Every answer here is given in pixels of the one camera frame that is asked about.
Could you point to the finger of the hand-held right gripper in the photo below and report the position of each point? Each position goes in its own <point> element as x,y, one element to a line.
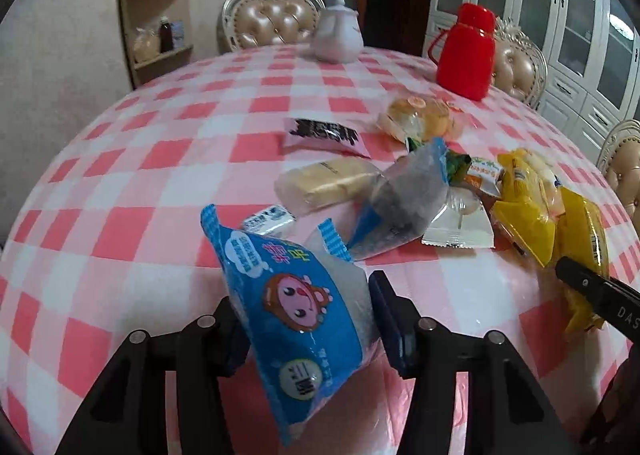
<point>600,292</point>

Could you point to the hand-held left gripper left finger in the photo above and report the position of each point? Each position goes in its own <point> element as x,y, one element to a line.
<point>232,335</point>

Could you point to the dark brown bottle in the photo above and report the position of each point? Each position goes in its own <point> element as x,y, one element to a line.
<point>166,37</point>

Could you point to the pink and black snack packet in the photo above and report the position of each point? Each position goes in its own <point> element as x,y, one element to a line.
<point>325,132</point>

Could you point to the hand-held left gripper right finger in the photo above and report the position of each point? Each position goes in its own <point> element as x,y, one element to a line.
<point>385,315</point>

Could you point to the white glass-door cabinet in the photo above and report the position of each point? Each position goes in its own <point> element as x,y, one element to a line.
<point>575,25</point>

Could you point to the green snack packet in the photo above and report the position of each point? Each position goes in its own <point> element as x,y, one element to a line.
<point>457,165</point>

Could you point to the white ceramic teapot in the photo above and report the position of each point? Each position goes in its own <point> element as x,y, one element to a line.
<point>337,32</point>

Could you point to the clear blue-edged snack packet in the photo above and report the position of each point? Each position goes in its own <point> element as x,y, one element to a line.
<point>400,195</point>

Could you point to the long yellow snack packet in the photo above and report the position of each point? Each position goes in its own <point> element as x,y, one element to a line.
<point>585,235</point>

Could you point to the pale yellow cake packet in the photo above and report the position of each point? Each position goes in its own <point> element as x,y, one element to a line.
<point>325,180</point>

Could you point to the blue cartoon snack packet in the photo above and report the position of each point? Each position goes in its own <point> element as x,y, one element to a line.
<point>300,295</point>

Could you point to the clear bread bun packet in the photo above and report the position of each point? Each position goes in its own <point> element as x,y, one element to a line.
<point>420,115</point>

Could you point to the wooden corner shelf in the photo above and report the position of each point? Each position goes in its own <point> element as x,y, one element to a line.
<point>160,60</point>

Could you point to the small blue box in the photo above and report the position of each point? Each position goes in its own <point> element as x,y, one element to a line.
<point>178,35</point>

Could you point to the small white candy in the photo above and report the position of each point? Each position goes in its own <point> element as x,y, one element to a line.
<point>267,221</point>

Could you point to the red thermos jug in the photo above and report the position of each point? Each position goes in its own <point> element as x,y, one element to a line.
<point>465,55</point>

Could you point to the bright yellow snack packet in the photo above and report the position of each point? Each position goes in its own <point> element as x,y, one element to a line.
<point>525,230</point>

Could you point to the beige tufted dining chair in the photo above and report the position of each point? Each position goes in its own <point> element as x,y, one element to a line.
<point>270,22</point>
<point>517,67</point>
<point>625,170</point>

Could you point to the pink checkered tablecloth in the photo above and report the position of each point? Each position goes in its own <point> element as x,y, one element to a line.
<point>150,185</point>

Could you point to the clear bag of food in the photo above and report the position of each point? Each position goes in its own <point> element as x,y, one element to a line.
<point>146,46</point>

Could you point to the orange and white snack packet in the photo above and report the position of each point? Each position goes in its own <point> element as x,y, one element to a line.
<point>485,172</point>

